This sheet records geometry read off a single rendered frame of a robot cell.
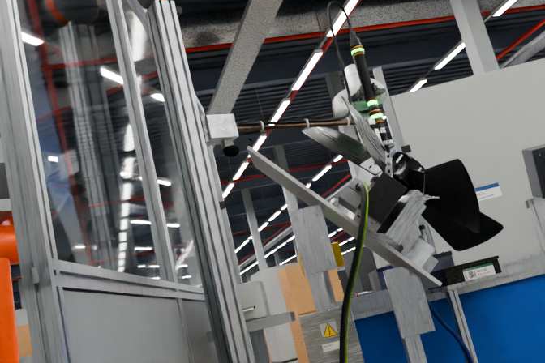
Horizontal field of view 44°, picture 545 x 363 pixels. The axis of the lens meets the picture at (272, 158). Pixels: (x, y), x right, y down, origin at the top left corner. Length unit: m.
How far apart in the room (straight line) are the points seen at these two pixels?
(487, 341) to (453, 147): 1.81
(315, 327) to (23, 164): 1.13
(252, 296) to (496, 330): 1.03
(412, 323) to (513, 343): 0.70
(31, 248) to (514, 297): 1.99
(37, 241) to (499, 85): 3.67
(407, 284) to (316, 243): 0.29
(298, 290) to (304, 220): 8.18
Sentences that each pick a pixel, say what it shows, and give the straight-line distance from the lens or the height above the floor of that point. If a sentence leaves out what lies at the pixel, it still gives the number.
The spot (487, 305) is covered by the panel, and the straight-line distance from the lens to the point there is 2.65.
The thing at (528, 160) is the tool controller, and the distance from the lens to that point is 2.75.
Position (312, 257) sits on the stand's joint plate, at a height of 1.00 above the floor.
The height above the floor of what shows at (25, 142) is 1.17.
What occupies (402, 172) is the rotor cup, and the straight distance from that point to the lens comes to 2.12.
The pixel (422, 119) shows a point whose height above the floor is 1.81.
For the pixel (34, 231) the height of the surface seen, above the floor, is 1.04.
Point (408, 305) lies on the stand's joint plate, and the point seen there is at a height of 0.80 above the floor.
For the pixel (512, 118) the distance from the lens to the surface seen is 4.33.
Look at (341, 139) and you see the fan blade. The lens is 2.27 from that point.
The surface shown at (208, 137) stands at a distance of 1.90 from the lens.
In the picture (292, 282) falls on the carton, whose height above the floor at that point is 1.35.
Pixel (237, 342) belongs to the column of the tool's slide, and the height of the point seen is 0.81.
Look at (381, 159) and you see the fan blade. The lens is 2.03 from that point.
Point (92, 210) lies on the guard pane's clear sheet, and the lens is 1.31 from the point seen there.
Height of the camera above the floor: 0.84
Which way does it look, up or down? 13 degrees up
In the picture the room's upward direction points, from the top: 14 degrees counter-clockwise
